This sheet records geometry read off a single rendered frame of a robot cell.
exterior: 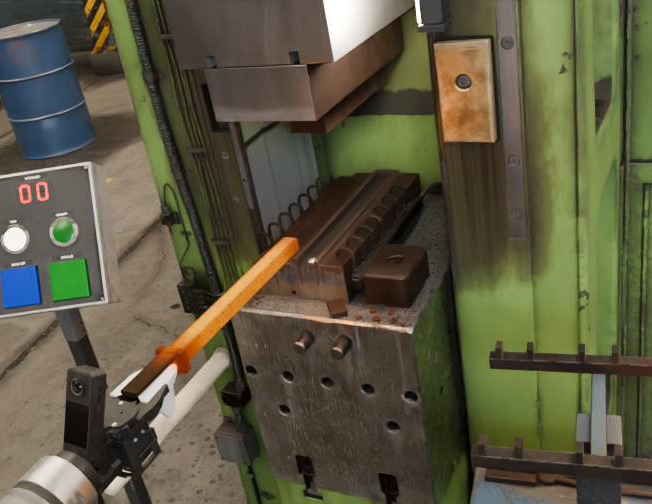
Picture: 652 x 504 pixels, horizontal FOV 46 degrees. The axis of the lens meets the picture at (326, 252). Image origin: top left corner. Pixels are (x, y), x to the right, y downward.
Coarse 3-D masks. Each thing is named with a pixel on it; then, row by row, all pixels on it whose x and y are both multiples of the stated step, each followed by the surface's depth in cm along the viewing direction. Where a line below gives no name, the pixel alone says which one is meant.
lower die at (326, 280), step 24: (336, 192) 173; (384, 192) 166; (408, 192) 167; (312, 216) 164; (336, 216) 157; (360, 216) 157; (384, 216) 155; (312, 240) 149; (336, 240) 148; (288, 264) 145; (336, 264) 141; (360, 264) 146; (264, 288) 151; (288, 288) 148; (312, 288) 145; (336, 288) 143
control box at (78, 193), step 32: (0, 192) 152; (32, 192) 151; (64, 192) 151; (96, 192) 151; (0, 224) 152; (32, 224) 151; (96, 224) 150; (0, 256) 151; (32, 256) 151; (64, 256) 150; (96, 256) 150; (0, 288) 151; (96, 288) 149
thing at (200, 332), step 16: (288, 240) 136; (272, 256) 131; (288, 256) 134; (256, 272) 127; (272, 272) 130; (240, 288) 123; (256, 288) 125; (224, 304) 119; (240, 304) 121; (208, 320) 115; (224, 320) 118; (192, 336) 112; (208, 336) 114; (160, 352) 109; (176, 352) 108; (192, 352) 111; (144, 368) 106; (160, 368) 105; (128, 384) 103; (144, 384) 102
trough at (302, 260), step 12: (372, 180) 172; (384, 180) 173; (360, 192) 166; (372, 192) 168; (348, 204) 161; (360, 204) 164; (348, 216) 159; (336, 228) 155; (324, 240) 151; (312, 252) 148; (300, 264) 144; (312, 264) 143
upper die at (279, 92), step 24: (360, 48) 140; (384, 48) 150; (216, 72) 130; (240, 72) 128; (264, 72) 126; (288, 72) 124; (312, 72) 124; (336, 72) 132; (360, 72) 141; (216, 96) 133; (240, 96) 131; (264, 96) 129; (288, 96) 127; (312, 96) 125; (336, 96) 133; (216, 120) 135; (240, 120) 133; (264, 120) 131; (288, 120) 129; (312, 120) 127
